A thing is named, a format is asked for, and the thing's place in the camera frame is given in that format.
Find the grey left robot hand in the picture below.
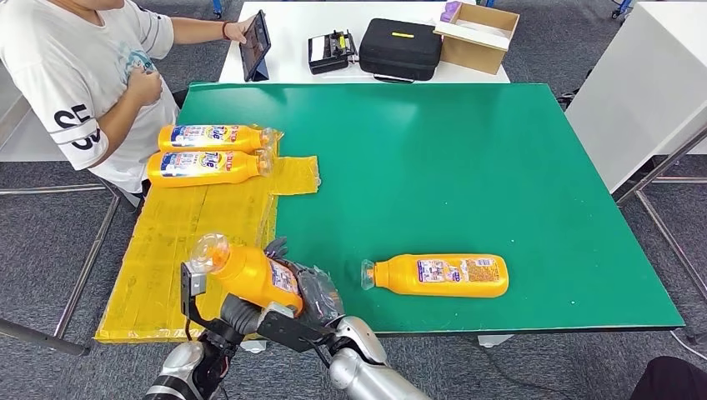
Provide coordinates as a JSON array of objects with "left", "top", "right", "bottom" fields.
[{"left": 219, "top": 237, "right": 290, "bottom": 336}]

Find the person's left hand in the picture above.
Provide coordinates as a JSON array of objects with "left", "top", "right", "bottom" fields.
[{"left": 225, "top": 15, "right": 257, "bottom": 45}]

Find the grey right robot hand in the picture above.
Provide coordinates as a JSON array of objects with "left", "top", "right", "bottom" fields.
[{"left": 284, "top": 262, "right": 345, "bottom": 328}]

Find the person's right hand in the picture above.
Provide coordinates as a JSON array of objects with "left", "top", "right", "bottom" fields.
[{"left": 125, "top": 66, "right": 165, "bottom": 107}]

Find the orange detergent bottle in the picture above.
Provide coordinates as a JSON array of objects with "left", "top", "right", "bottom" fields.
[
  {"left": 146, "top": 148, "right": 275, "bottom": 189},
  {"left": 157, "top": 123, "right": 276, "bottom": 154},
  {"left": 189, "top": 232, "right": 305, "bottom": 317},
  {"left": 360, "top": 252, "right": 510, "bottom": 300}
]

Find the black tablet on stand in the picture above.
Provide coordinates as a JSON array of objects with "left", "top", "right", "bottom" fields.
[{"left": 238, "top": 9, "right": 273, "bottom": 83}]

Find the person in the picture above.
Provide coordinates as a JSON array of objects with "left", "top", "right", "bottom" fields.
[{"left": 0, "top": 0, "right": 258, "bottom": 194}]

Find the black remote controller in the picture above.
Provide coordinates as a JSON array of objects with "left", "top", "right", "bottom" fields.
[{"left": 307, "top": 30, "right": 359, "bottom": 76}]

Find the yellow taped plastic sheet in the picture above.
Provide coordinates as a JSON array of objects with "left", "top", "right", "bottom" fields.
[{"left": 93, "top": 125, "right": 322, "bottom": 344}]

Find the black carrying case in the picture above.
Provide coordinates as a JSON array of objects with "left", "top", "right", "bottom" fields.
[{"left": 358, "top": 17, "right": 443, "bottom": 84}]

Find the brown cardboard box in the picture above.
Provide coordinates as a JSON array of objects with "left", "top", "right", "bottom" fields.
[{"left": 433, "top": 2, "right": 521, "bottom": 76}]

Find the black rounded object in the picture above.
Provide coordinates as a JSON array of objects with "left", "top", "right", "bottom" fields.
[{"left": 629, "top": 356, "right": 707, "bottom": 400}]

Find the white cabinet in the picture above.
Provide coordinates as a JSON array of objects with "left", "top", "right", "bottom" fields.
[{"left": 564, "top": 1, "right": 707, "bottom": 193}]

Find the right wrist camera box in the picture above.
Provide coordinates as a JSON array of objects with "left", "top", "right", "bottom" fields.
[{"left": 256, "top": 302, "right": 333, "bottom": 353}]

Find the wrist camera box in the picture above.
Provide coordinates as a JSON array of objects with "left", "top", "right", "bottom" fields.
[
  {"left": 256, "top": 302, "right": 333, "bottom": 353},
  {"left": 180, "top": 261, "right": 208, "bottom": 302}
]

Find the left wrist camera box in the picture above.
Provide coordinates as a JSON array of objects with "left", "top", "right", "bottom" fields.
[{"left": 180, "top": 261, "right": 208, "bottom": 302}]

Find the grey metal tube frame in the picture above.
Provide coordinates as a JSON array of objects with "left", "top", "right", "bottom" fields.
[{"left": 0, "top": 179, "right": 139, "bottom": 358}]

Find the grey metal table frame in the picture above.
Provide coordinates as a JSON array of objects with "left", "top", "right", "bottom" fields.
[{"left": 613, "top": 129, "right": 707, "bottom": 305}]

